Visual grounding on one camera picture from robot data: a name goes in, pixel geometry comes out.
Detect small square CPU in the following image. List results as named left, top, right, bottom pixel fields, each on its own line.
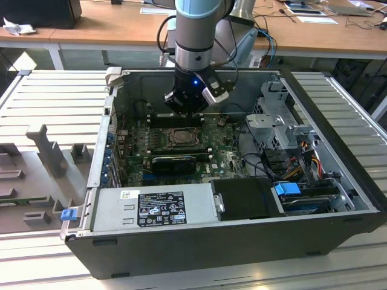
left=174, top=129, right=195, bottom=144

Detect black RAM slot row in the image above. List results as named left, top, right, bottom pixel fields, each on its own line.
left=149, top=145, right=213, bottom=156
left=150, top=113, right=205, bottom=128

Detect CPU socket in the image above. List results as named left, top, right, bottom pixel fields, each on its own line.
left=163, top=126, right=203, bottom=149

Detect black graphics card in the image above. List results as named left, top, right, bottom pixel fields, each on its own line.
left=151, top=155, right=197, bottom=175

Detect green motherboard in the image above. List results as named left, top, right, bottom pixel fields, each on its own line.
left=116, top=116, right=252, bottom=187

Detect pale blue teach pendant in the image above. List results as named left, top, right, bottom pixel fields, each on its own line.
left=235, top=28, right=259, bottom=69

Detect silver metal drive cage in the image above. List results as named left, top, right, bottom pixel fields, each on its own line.
left=244, top=80, right=305, bottom=152

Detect pale blue paper sheet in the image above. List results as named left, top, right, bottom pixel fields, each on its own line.
left=140, top=6, right=171, bottom=16

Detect wooden desk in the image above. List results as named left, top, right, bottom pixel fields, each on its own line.
left=0, top=0, right=387, bottom=72

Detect black plastic shroud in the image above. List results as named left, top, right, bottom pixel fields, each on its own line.
left=210, top=177, right=287, bottom=222

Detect silver power supply unit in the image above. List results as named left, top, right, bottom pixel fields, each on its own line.
left=90, top=183, right=219, bottom=232

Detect blue disk carrier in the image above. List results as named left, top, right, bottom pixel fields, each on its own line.
left=274, top=182, right=301, bottom=201

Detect flat tablet device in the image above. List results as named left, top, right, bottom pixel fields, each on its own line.
left=287, top=8, right=323, bottom=16

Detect white paper sheet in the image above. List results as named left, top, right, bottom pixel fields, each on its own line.
left=297, top=15, right=339, bottom=25

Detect black open PC case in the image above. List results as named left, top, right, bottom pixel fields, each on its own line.
left=60, top=66, right=387, bottom=280

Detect hard disk drive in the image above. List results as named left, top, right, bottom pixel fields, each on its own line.
left=279, top=195, right=331, bottom=216

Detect grey parts rack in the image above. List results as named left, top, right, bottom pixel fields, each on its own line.
left=0, top=123, right=91, bottom=235

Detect black box on desk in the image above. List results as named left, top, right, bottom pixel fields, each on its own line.
left=0, top=0, right=83, bottom=30

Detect crumpled white paper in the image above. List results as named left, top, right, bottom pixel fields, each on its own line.
left=2, top=16, right=37, bottom=37

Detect grey laptop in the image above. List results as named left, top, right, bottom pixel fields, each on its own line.
left=328, top=4, right=373, bottom=17

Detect green circuit board stick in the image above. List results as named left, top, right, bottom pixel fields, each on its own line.
left=0, top=198, right=24, bottom=209

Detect black internal cables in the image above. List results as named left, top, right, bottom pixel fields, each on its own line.
left=238, top=120, right=275, bottom=179

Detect blue cable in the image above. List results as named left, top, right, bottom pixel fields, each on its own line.
left=256, top=28, right=278, bottom=62

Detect yellow and red wires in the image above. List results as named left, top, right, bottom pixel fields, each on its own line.
left=284, top=152, right=323, bottom=179

